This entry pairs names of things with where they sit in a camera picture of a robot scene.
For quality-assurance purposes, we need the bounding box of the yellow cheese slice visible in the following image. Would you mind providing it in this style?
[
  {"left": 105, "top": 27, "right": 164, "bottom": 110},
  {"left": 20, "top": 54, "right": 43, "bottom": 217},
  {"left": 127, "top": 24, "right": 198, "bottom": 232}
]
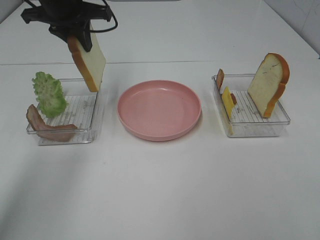
[{"left": 221, "top": 86, "right": 235, "bottom": 137}]

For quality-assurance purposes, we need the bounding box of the clear plastic tray left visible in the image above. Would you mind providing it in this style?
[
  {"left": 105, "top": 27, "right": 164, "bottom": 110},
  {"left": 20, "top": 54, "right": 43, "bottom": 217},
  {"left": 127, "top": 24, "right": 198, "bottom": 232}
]
[{"left": 26, "top": 78, "right": 106, "bottom": 146}]

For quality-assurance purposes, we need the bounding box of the clear plastic tray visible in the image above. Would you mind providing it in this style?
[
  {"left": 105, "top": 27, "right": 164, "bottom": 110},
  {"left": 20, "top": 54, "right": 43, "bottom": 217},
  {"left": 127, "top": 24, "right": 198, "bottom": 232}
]
[
  {"left": 26, "top": 78, "right": 106, "bottom": 146},
  {"left": 211, "top": 73, "right": 291, "bottom": 138}
]

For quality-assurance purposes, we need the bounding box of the clear plastic tray right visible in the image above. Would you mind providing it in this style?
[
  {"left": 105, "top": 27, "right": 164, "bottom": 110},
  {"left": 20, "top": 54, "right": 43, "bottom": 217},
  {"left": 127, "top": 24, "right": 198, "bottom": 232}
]
[{"left": 211, "top": 73, "right": 291, "bottom": 138}]

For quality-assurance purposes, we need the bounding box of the bread slice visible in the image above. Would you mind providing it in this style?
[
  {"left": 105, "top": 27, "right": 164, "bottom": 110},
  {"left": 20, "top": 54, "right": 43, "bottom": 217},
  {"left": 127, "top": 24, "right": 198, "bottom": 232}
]
[
  {"left": 67, "top": 33, "right": 106, "bottom": 92},
  {"left": 247, "top": 53, "right": 290, "bottom": 118}
]

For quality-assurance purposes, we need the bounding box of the green lettuce leaf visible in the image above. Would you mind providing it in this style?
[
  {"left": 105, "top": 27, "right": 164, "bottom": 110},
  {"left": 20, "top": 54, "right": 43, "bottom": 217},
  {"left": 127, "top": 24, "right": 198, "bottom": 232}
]
[{"left": 32, "top": 71, "right": 68, "bottom": 118}]

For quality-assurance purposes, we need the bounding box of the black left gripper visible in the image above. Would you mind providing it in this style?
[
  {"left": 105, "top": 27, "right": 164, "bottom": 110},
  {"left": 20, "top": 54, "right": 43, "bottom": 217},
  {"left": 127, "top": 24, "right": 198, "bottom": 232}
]
[{"left": 21, "top": 0, "right": 112, "bottom": 52}]

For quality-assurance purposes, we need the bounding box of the pink round plate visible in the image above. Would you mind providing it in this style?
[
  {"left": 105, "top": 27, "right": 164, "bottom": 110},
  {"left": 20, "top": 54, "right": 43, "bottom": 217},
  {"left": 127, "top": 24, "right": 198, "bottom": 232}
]
[{"left": 117, "top": 80, "right": 202, "bottom": 142}]

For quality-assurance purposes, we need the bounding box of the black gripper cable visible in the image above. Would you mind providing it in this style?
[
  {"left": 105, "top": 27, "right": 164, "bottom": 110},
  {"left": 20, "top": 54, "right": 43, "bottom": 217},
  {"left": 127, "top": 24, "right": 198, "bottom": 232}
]
[{"left": 89, "top": 0, "right": 119, "bottom": 34}]

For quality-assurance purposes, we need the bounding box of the bacon strip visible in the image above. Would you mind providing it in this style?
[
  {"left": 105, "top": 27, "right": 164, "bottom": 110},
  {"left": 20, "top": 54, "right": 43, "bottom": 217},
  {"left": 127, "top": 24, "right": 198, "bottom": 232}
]
[
  {"left": 216, "top": 68, "right": 237, "bottom": 105},
  {"left": 26, "top": 104, "right": 78, "bottom": 142}
]

